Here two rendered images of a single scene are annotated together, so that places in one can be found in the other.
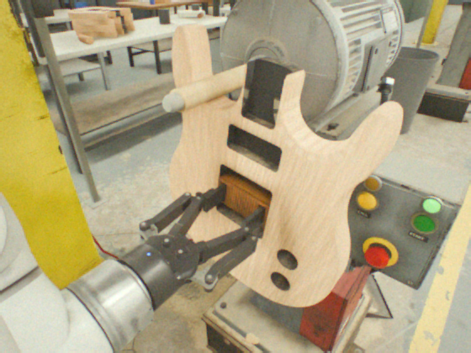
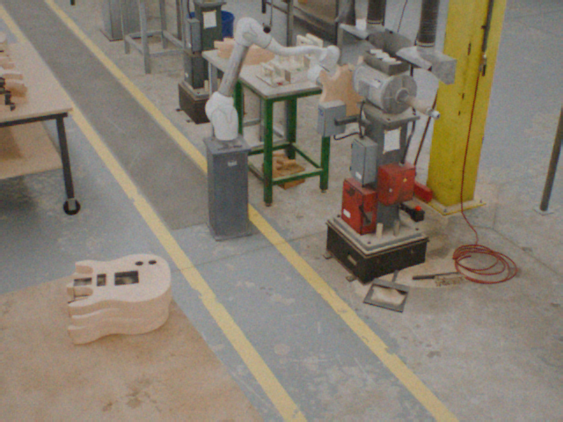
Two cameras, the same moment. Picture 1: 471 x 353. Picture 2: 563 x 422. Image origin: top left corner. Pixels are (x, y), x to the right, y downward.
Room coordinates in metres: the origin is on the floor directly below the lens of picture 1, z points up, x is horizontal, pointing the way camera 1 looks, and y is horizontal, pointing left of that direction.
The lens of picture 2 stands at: (1.93, -4.52, 2.92)
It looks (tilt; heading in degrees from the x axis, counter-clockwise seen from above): 30 degrees down; 113
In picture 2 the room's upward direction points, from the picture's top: 1 degrees clockwise
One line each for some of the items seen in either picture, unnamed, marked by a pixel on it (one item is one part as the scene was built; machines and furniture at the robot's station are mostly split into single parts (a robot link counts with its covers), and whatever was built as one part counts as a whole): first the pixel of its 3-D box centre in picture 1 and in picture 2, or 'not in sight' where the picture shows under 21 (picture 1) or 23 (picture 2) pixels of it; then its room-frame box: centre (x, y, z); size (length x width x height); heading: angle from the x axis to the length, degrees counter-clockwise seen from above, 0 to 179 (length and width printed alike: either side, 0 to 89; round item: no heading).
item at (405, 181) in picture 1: (388, 205); (339, 126); (0.51, -0.31, 0.99); 0.24 x 0.21 x 0.26; 141
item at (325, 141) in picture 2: not in sight; (325, 141); (0.11, 0.54, 0.45); 0.05 x 0.05 x 0.90; 51
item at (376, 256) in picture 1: (378, 254); not in sight; (0.39, -0.25, 0.97); 0.04 x 0.04 x 0.04; 51
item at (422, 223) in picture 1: (424, 222); not in sight; (0.37, -0.29, 1.07); 0.03 x 0.01 x 0.03; 51
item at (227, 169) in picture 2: not in sight; (228, 187); (-0.31, -0.30, 0.35); 0.28 x 0.28 x 0.70; 44
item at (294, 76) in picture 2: not in sight; (290, 70); (-0.19, 0.52, 0.98); 0.27 x 0.16 x 0.09; 145
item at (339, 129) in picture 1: (322, 101); (387, 110); (0.78, -0.21, 1.11); 0.36 x 0.24 x 0.04; 141
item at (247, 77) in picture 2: not in sight; (281, 121); (-0.26, 0.52, 0.55); 0.62 x 0.58 x 0.76; 141
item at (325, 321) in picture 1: (339, 288); (359, 201); (0.68, -0.34, 0.49); 0.25 x 0.12 x 0.37; 141
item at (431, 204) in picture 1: (431, 206); not in sight; (0.37, -0.29, 1.11); 0.03 x 0.01 x 0.03; 51
